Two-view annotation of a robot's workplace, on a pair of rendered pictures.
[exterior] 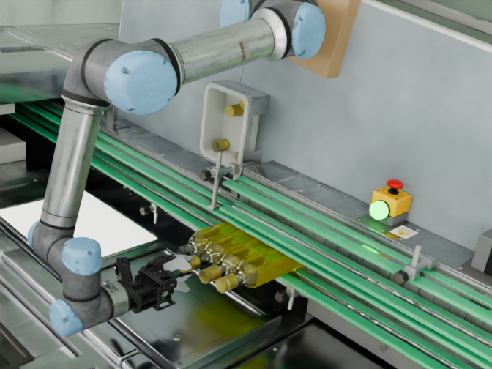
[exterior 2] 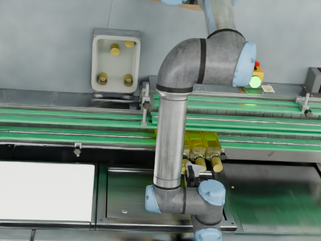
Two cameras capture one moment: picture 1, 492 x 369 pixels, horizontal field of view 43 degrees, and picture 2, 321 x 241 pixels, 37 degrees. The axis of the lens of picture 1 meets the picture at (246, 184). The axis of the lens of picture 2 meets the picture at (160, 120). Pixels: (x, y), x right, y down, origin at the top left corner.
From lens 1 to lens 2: 133 cm
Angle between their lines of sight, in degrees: 45
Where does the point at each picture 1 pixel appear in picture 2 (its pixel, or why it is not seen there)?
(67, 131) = (179, 116)
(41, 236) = (170, 198)
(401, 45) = not seen: outside the picture
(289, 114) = (159, 40)
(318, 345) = (240, 171)
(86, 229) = (47, 187)
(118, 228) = (61, 173)
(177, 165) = (75, 105)
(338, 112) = (201, 30)
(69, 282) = (216, 213)
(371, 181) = not seen: hidden behind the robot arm
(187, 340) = not seen: hidden behind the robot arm
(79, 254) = (223, 192)
